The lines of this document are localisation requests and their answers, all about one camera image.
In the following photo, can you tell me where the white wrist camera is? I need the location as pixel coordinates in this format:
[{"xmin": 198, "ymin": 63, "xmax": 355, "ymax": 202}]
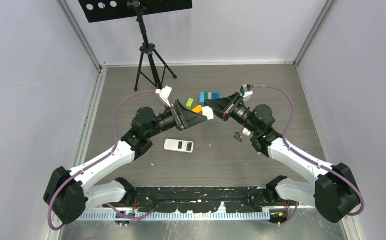
[
  {"xmin": 155, "ymin": 86, "xmax": 173, "ymax": 108},
  {"xmin": 240, "ymin": 84, "xmax": 254, "ymax": 102}
]

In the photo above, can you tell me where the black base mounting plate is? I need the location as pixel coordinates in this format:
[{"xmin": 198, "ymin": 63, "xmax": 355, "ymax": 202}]
[{"xmin": 101, "ymin": 186, "xmax": 301, "ymax": 215}]

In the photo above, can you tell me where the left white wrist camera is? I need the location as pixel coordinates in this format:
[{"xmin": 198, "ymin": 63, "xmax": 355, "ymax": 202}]
[{"xmin": 155, "ymin": 86, "xmax": 173, "ymax": 108}]

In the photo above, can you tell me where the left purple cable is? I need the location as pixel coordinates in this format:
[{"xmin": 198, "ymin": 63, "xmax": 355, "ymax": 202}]
[{"xmin": 47, "ymin": 90, "xmax": 157, "ymax": 232}]

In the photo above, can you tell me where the black perforated plate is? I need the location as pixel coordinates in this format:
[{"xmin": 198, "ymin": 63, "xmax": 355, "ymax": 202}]
[{"xmin": 78, "ymin": 0, "xmax": 193, "ymax": 23}]

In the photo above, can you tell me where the green toy brick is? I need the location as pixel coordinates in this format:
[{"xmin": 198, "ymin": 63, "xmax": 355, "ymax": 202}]
[{"xmin": 185, "ymin": 98, "xmax": 194, "ymax": 109}]

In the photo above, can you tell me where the purple cable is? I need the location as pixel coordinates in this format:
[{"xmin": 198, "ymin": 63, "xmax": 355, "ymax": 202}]
[
  {"xmin": 252, "ymin": 85, "xmax": 366, "ymax": 229},
  {"xmin": 47, "ymin": 90, "xmax": 157, "ymax": 232}
]

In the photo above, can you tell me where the white remote with red keypad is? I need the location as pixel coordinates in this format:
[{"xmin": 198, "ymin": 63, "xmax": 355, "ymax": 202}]
[{"xmin": 163, "ymin": 138, "xmax": 194, "ymax": 153}]

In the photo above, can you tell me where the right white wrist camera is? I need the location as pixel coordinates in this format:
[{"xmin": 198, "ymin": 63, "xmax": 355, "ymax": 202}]
[{"xmin": 240, "ymin": 84, "xmax": 254, "ymax": 102}]

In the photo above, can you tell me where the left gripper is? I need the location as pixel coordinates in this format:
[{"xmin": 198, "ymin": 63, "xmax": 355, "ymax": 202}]
[{"xmin": 145, "ymin": 99, "xmax": 207, "ymax": 139}]

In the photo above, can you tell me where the white battery cover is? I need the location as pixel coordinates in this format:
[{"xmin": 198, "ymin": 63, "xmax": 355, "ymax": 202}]
[{"xmin": 202, "ymin": 106, "xmax": 214, "ymax": 121}]

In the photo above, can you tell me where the white air conditioner remote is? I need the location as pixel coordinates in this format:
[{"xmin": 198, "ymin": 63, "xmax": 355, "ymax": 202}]
[{"xmin": 242, "ymin": 128, "xmax": 251, "ymax": 137}]

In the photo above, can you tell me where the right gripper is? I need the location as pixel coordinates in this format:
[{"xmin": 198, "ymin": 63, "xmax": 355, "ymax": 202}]
[{"xmin": 204, "ymin": 92, "xmax": 260, "ymax": 135}]

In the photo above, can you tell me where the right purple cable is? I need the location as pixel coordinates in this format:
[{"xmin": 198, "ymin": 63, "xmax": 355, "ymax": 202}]
[{"xmin": 252, "ymin": 85, "xmax": 366, "ymax": 229}]

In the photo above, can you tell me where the orange toy brick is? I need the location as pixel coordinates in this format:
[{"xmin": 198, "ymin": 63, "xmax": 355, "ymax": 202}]
[{"xmin": 191, "ymin": 105, "xmax": 203, "ymax": 115}]

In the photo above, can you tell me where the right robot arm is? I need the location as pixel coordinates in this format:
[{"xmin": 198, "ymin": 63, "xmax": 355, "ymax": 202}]
[{"xmin": 204, "ymin": 92, "xmax": 365, "ymax": 223}]

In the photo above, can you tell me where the black tripod stand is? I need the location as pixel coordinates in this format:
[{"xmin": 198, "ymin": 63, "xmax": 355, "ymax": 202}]
[{"xmin": 127, "ymin": 0, "xmax": 178, "ymax": 92}]

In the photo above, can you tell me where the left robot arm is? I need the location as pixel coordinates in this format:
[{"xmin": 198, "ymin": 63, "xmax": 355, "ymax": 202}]
[{"xmin": 43, "ymin": 100, "xmax": 214, "ymax": 231}]

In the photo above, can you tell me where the blue green toy block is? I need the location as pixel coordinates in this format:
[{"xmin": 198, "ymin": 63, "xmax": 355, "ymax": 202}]
[{"xmin": 199, "ymin": 92, "xmax": 220, "ymax": 106}]

